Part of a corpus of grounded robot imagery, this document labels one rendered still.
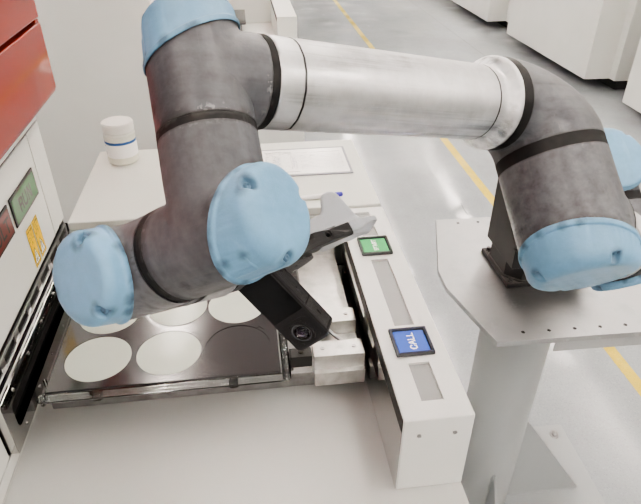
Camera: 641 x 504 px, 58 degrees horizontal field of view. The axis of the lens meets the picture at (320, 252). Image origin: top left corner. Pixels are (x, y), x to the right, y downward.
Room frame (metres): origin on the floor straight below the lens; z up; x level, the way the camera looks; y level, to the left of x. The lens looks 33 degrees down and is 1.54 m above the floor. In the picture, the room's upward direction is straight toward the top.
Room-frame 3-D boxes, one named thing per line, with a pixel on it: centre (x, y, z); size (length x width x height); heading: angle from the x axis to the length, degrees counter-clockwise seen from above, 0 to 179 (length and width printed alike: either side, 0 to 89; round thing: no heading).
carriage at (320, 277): (0.84, -0.01, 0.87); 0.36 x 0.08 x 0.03; 7
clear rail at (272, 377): (0.61, 0.23, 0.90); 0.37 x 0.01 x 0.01; 97
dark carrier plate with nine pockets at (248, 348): (0.79, 0.25, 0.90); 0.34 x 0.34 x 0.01; 7
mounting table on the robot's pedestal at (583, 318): (1.03, -0.48, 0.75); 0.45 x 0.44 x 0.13; 96
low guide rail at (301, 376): (0.68, 0.18, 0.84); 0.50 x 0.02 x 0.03; 97
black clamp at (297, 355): (0.68, 0.03, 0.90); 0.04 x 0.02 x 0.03; 97
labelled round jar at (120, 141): (1.27, 0.46, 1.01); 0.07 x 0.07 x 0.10
